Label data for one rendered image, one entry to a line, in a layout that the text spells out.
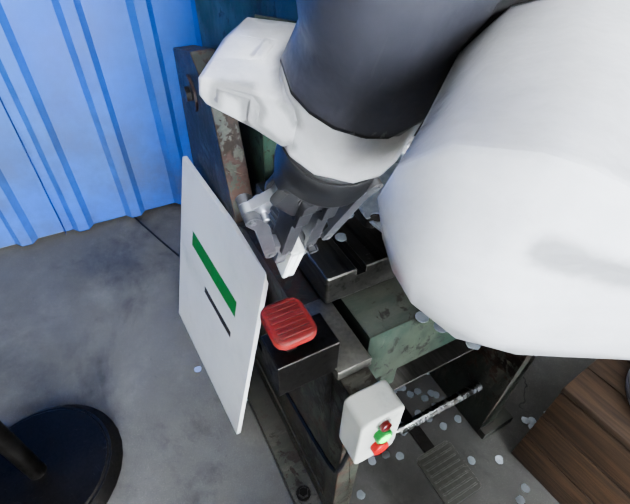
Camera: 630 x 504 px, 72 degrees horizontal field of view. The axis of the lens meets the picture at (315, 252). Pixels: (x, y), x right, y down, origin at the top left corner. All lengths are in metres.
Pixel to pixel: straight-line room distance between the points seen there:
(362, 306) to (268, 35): 0.52
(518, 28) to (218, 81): 0.16
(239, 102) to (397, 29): 0.11
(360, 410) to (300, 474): 0.62
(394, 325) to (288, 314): 0.21
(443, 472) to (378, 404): 0.52
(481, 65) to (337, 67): 0.07
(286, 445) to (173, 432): 0.32
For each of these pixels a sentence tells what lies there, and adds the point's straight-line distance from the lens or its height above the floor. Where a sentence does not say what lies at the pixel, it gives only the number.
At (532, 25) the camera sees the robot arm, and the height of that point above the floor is 1.16.
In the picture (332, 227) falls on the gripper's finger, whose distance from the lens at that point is 0.42.
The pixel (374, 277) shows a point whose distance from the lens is 0.75.
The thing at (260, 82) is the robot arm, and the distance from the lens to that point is 0.26.
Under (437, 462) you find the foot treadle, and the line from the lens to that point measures 1.16.
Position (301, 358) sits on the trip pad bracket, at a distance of 0.59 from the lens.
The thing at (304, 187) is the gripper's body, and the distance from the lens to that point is 0.29.
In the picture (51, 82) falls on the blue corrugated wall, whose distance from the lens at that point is 1.77.
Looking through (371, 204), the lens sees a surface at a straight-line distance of 0.71.
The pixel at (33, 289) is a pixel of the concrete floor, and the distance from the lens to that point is 1.88.
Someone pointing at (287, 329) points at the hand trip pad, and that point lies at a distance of 0.55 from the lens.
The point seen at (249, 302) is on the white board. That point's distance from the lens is 0.97.
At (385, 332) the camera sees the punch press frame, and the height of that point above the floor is 0.64.
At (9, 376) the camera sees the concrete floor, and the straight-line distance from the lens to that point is 1.66.
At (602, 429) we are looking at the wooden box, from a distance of 1.15.
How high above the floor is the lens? 1.20
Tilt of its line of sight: 43 degrees down
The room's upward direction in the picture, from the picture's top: 2 degrees clockwise
